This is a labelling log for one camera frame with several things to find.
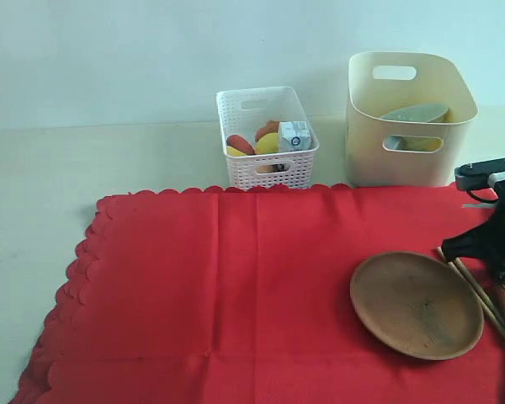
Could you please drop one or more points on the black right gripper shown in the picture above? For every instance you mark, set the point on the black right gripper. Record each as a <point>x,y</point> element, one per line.
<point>482,243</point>

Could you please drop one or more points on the brown oval plate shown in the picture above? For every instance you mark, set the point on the brown oval plate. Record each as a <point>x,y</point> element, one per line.
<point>416,305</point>

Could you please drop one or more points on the pale green bowl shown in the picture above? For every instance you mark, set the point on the pale green bowl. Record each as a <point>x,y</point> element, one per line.
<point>417,113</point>

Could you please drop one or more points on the white blue milk carton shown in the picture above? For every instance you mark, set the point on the white blue milk carton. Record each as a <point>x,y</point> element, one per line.
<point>294,136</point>

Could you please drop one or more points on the yellow round fruit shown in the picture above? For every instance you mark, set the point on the yellow round fruit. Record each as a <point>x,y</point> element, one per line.
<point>268,144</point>

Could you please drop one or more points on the orange fried nugget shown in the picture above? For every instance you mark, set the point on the orange fried nugget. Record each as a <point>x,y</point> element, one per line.
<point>270,127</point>

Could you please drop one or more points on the red sausage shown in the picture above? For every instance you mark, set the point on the red sausage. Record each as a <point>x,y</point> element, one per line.
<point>240,143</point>

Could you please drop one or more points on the orange cheese wedge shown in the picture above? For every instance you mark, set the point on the orange cheese wedge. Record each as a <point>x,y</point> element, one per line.
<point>233,152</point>

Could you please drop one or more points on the wooden chopstick left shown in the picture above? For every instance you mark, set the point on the wooden chopstick left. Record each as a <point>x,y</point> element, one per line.
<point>500,327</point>

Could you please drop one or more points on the cream plastic bin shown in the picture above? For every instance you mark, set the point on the cream plastic bin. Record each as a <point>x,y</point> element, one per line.
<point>382,152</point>

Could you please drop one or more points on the red scalloped table cloth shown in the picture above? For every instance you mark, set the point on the red scalloped table cloth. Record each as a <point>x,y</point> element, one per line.
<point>228,296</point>

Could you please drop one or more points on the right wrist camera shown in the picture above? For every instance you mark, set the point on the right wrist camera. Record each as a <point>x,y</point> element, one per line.
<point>474,176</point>

